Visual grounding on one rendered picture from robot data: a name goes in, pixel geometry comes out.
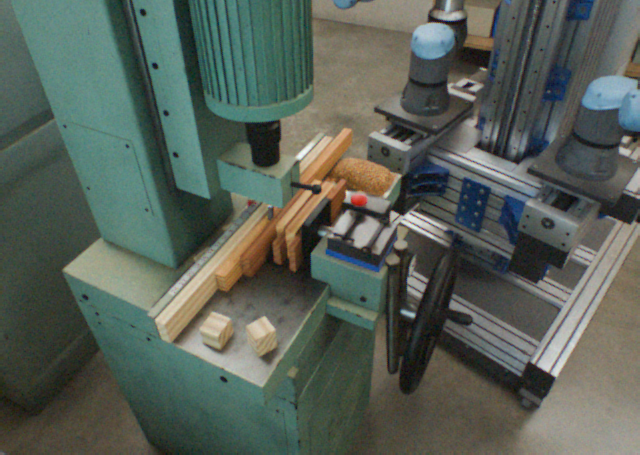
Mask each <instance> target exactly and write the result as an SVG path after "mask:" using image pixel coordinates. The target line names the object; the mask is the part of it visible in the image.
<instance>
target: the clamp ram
mask: <svg viewBox="0 0 640 455"><path fill-rule="evenodd" d="M333 229H334V228H331V199H330V198H327V197H323V199H322V200H321V201H320V202H319V204H318V205H317V206H316V207H315V209H314V210H313V211H312V212H311V214H310V215H309V216H308V217H307V219H306V220H305V221H304V222H303V224H302V225H301V230H302V250H303V261H306V262H308V263H310V262H311V253H312V251H313V250H314V249H315V247H316V246H317V245H318V243H319V242H320V241H321V239H322V238H323V236H324V235H325V234H326V233H331V231H332V230H333Z"/></svg>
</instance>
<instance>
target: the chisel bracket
mask: <svg viewBox="0 0 640 455"><path fill-rule="evenodd" d="M280 158H281V159H280V161H279V162H278V163H277V164H275V165H273V166H270V167H260V166H257V165H255V164H254V163H253V162H252V157H251V148H250V144H246V143H243V142H239V141H236V142H235V143H234V144H233V145H232V146H231V147H230V148H228V149H227V150H226V151H225V152H224V153H223V154H222V155H220V156H219V157H218V158H217V160H216V161H217V167H218V173H219V179H220V185H221V189H223V190H226V191H229V192H232V193H235V194H238V195H241V196H244V197H247V198H251V199H254V200H257V201H260V202H263V203H266V204H269V205H272V206H275V207H278V208H281V209H283V208H284V207H285V206H286V205H287V204H288V203H289V201H290V200H291V199H292V198H293V197H294V196H295V195H296V193H297V192H298V191H299V190H300V188H295V187H291V186H290V184H291V182H292V181H293V182H298V183H301V180H300V160H299V159H298V158H295V157H292V156H288V155H285V154H281V153H280Z"/></svg>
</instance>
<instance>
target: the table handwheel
mask: <svg viewBox="0 0 640 455"><path fill-rule="evenodd" d="M460 261H461V253H460V251H459V249H458V248H456V247H454V246H451V247H448V248H446V249H445V250H444V251H443V253H442V254H441V256H440V257H439V259H438V261H437V263H436V265H435V267H434V269H433V271H432V273H431V276H430V278H429V280H428V283H427V285H426V288H425V290H424V293H423V295H422V298H421V301H420V304H419V305H417V304H414V303H412V302H409V301H406V300H399V318H401V319H404V320H406V321H409V322H411V323H413V324H412V327H411V330H410V334H409V337H408V340H407V344H406V347H405V351H404V355H403V359H402V363H401V368H400V373H399V388H400V390H401V392H402V393H404V394H406V395H410V394H412V393H413V392H415V390H416V389H417V387H418V386H419V384H420V382H421V380H422V378H423V376H424V374H425V371H426V369H427V367H428V364H429V362H430V359H431V357H432V354H433V351H434V349H435V346H436V343H437V341H438V338H439V337H440V336H441V334H442V331H443V329H444V326H445V323H446V320H447V316H448V311H447V309H448V308H449V305H450V302H451V298H452V295H453V291H454V288H455V284H456V280H457V276H458V272H459V267H460ZM446 308H447V309H446Z"/></svg>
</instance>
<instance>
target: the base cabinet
mask: <svg viewBox="0 0 640 455"><path fill-rule="evenodd" d="M75 299H76V301H77V303H78V305H79V307H80V309H81V311H82V313H83V315H84V317H85V319H86V321H87V323H88V325H89V327H90V329H91V331H92V333H93V335H94V337H95V339H96V341H97V343H98V345H99V347H100V349H101V351H102V353H103V355H104V357H105V359H106V361H107V363H108V364H109V366H110V368H111V370H112V372H113V374H114V376H115V378H116V380H117V382H118V384H119V386H120V388H121V390H122V392H123V394H124V396H125V398H126V400H127V402H128V404H129V406H130V408H131V410H132V412H133V414H134V416H135V417H136V419H137V421H138V423H139V425H140V427H141V429H142V431H143V433H144V435H145V437H146V439H147V441H148V443H150V444H151V445H153V446H155V447H157V448H158V449H160V450H162V451H163V452H165V453H167V454H169V455H345V454H346V452H347V450H348V448H349V446H350V444H351V441H352V439H353V437H354V435H355V433H356V431H357V429H358V427H359V425H360V423H361V420H362V418H363V416H364V414H365V412H366V410H367V408H368V406H369V399H370V389H371V379H372V369H373V359H374V349H375V339H376V329H377V325H376V327H375V329H374V331H371V330H368V329H366V328H363V327H361V326H358V325H356V324H353V323H351V322H348V321H344V323H343V324H342V326H341V328H340V330H339V331H338V333H337V335H336V336H335V338H334V340H333V342H332V343H331V345H330V347H329V348H328V350H327V352H326V353H325V355H324V357H323V359H322V360H321V362H320V364H319V365H318V367H317V369H316V371H315V372H314V374H313V376H312V377H311V379H310V381H309V382H308V384H307V386H306V388H305V389H304V391H303V393H302V394H301V396H300V398H299V399H298V401H297V402H296V403H294V402H291V401H289V400H287V399H285V398H283V397H281V396H279V395H277V394H274V395H273V397H272V398H271V400H270V401H269V403H268V405H267V406H266V407H265V406H262V405H260V404H258V403H256V402H254V401H252V400H250V399H248V398H246V397H244V396H242V395H240V394H238V393H236V392H234V391H232V390H230V389H228V388H226V387H224V386H222V385H220V384H218V383H216V382H214V381H212V380H210V379H208V378H206V377H204V376H202V375H200V374H198V373H196V372H194V371H191V370H189V369H187V368H185V367H183V366H181V365H179V364H177V363H175V362H173V361H171V360H169V359H167V358H165V357H163V356H162V353H161V350H160V348H159V345H158V342H157V340H156V337H155V336H154V335H152V334H150V333H148V332H146V331H143V330H141V329H139V328H137V327H135V326H133V325H131V324H129V323H127V322H125V321H123V320H121V319H119V318H117V317H115V316H113V315H111V314H109V313H107V312H104V311H102V310H100V309H98V308H96V307H94V306H92V305H90V304H88V303H86V302H84V301H82V300H80V299H78V298H75Z"/></svg>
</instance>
